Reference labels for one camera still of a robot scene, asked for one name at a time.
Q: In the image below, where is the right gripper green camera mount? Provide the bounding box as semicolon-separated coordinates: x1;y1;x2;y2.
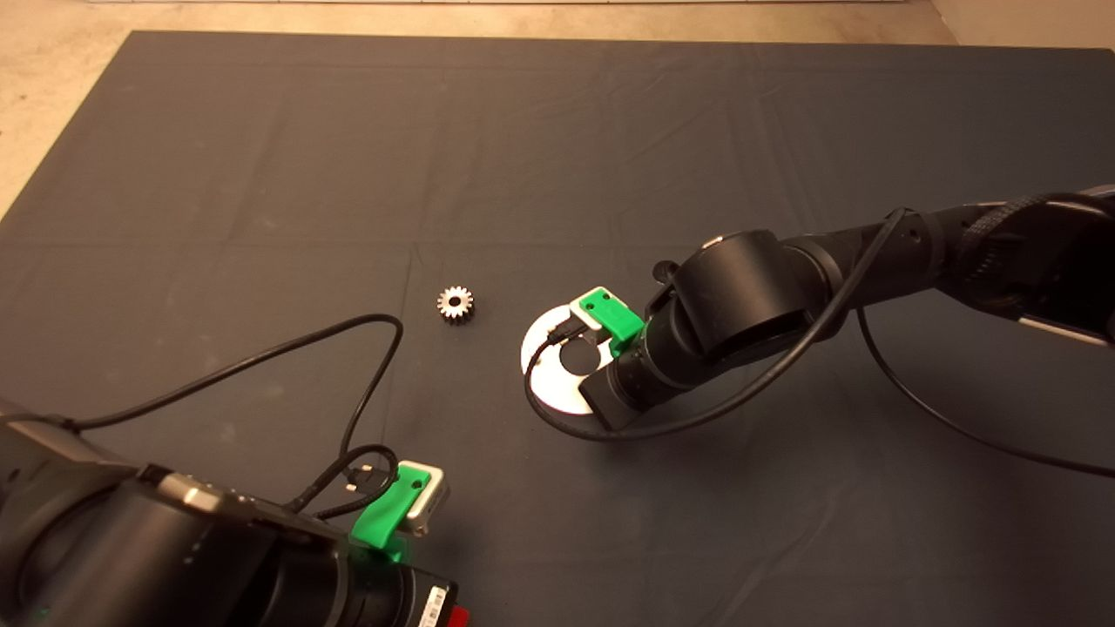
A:
581;290;647;358

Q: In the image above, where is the round metal carrier plate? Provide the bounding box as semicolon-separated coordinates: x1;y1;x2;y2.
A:
520;305;615;415

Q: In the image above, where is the gripper green camera mount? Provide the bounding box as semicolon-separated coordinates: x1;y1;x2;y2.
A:
581;290;647;358
351;464;432;563

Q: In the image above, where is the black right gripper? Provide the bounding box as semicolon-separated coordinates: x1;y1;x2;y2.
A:
580;318;711;432

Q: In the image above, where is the right gripper silver camera box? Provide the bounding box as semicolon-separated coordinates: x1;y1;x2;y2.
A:
569;287;611;336

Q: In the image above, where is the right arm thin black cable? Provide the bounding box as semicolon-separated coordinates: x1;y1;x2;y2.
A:
523;206;1115;480

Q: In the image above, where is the dark grey table cloth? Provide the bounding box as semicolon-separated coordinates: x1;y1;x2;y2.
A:
0;32;1115;627

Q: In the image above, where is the gripper silver camera box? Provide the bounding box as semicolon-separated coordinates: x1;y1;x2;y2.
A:
396;461;451;535
569;287;611;336

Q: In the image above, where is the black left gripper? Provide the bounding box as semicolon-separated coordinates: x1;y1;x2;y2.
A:
335;544;471;627

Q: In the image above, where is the left arm braided black cable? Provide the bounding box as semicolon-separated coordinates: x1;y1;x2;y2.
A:
287;444;400;521

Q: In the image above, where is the small steel planetary gear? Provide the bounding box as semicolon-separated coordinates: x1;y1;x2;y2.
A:
436;286;476;325

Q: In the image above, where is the left gripper green camera mount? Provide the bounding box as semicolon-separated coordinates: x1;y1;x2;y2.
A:
351;464;432;563

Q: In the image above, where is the left gripper silver camera box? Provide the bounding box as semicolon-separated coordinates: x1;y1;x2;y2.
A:
396;461;451;535

